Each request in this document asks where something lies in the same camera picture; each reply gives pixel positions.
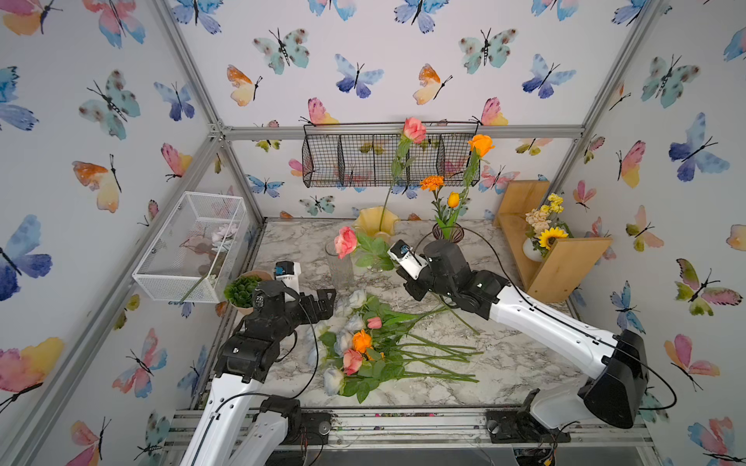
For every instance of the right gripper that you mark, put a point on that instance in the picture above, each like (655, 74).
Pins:
(415, 288)

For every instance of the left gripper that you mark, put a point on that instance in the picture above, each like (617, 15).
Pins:
(323, 307)

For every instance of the orange yellow tulip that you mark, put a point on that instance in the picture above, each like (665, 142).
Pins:
(453, 209)

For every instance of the orange rose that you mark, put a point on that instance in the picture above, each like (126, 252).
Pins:
(480, 145)
(362, 341)

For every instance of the small pink rosebud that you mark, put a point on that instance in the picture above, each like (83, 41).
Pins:
(374, 323)

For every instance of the orange marigold flower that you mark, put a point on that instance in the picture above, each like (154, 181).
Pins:
(441, 204)

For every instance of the pink rose tall stem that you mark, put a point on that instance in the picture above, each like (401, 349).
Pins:
(413, 133)

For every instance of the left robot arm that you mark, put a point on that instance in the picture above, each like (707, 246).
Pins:
(241, 424)

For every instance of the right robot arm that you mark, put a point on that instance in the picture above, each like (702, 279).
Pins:
(614, 365)

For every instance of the white blue rose middle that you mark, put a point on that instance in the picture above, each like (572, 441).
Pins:
(355, 324)

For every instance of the white blue rose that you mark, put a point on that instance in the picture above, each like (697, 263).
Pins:
(343, 342)
(358, 299)
(355, 324)
(334, 380)

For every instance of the white blue rose upper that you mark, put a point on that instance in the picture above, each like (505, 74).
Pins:
(358, 299)

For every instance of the white blue rose left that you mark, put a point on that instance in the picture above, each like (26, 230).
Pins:
(343, 342)

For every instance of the purple ribbed glass vase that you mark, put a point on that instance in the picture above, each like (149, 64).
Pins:
(454, 233)

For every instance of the clear glass vase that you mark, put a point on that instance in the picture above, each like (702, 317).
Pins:
(341, 269)

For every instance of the green succulent in pink pot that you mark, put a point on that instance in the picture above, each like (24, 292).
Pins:
(240, 292)

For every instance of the yellow ruffled glass vase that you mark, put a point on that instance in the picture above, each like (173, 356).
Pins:
(376, 222)

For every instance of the sunflower bouquet in white vase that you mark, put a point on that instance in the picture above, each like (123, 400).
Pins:
(545, 228)

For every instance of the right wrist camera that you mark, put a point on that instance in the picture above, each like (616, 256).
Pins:
(404, 256)

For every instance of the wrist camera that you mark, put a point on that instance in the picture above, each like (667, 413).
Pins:
(288, 272)
(404, 256)

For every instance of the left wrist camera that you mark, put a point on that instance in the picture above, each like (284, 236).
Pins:
(288, 272)

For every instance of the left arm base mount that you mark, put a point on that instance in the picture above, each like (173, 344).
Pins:
(303, 428)

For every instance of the aluminium front rail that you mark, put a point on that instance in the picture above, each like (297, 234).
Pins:
(455, 427)

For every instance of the white mesh wall box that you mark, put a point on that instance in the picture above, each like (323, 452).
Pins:
(192, 256)

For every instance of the black wire wall basket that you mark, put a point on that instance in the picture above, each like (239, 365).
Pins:
(360, 155)

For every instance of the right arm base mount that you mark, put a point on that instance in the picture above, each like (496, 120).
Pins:
(515, 425)

